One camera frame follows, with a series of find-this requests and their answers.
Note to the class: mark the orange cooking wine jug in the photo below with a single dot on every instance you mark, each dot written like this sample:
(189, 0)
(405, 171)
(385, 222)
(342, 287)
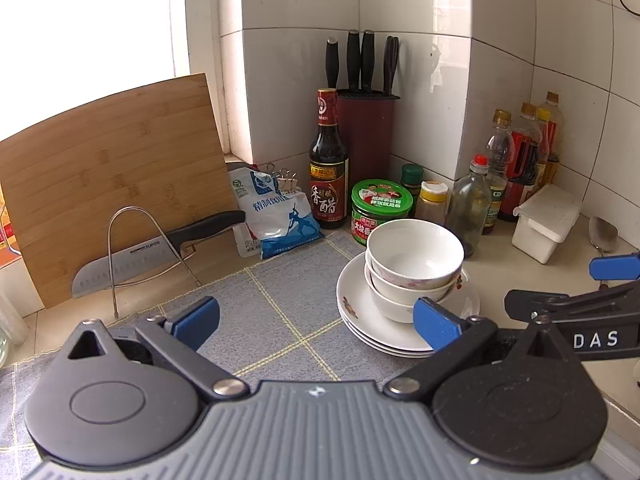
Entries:
(9, 250)

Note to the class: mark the kitchen knife black handle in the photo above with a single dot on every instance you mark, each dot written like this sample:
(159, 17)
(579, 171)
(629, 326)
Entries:
(93, 276)

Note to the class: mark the clear glass bottle red cap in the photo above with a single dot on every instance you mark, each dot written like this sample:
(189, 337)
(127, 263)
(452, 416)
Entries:
(469, 204)

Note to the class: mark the red label sauce bottle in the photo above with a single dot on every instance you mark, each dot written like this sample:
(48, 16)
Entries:
(522, 171)

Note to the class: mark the white plate with burnt stain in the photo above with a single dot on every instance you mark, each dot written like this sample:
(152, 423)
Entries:
(380, 347)

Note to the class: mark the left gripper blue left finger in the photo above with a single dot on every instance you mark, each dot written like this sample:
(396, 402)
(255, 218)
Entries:
(195, 324)

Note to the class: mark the white fruit plate back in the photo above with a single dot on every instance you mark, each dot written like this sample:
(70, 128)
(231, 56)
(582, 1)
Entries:
(367, 323)

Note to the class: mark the grey teal dish mat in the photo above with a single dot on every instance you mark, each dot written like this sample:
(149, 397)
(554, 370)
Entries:
(279, 320)

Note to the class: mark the dark vinegar bottle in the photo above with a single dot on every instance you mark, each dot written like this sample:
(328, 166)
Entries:
(328, 165)

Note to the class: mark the clear bottle gold cap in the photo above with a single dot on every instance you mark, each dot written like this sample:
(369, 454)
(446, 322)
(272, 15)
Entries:
(500, 147)

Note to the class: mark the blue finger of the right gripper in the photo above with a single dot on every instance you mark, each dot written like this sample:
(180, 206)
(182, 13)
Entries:
(524, 305)
(615, 268)

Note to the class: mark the tall orange cap bottle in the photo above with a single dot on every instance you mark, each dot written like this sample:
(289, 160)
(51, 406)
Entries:
(552, 121)

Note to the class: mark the white plastic box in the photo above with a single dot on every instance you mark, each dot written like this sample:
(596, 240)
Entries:
(544, 222)

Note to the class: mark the tall plastic bag roll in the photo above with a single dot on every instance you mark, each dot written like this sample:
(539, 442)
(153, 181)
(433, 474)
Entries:
(11, 322)

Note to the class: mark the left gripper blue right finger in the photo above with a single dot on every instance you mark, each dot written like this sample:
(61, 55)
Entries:
(436, 325)

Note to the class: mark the binder clips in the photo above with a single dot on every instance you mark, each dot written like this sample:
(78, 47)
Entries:
(282, 180)

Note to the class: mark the green lid sauce jar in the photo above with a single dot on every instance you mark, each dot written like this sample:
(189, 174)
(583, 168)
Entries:
(374, 202)

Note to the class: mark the white blue salt bag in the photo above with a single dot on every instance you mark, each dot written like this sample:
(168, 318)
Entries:
(275, 221)

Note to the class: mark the white bowl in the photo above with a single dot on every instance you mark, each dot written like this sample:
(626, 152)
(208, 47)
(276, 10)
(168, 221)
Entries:
(397, 304)
(405, 289)
(414, 253)

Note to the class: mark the wire cutting board rack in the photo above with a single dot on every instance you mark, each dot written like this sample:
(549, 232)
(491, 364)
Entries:
(142, 257)

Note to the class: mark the yellow lid spice jar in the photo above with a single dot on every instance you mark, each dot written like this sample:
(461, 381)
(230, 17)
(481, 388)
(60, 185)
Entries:
(431, 204)

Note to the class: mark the dark red knife block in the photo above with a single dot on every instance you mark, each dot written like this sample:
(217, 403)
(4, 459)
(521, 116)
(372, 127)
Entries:
(366, 115)

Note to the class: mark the yellow label oil bottle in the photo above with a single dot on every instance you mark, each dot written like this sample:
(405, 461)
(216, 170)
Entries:
(497, 185)

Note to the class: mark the green cap small jar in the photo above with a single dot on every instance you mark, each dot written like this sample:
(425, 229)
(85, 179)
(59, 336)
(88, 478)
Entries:
(411, 179)

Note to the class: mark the bamboo cutting board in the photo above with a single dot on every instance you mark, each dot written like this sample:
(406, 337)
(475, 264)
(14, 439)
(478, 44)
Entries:
(109, 174)

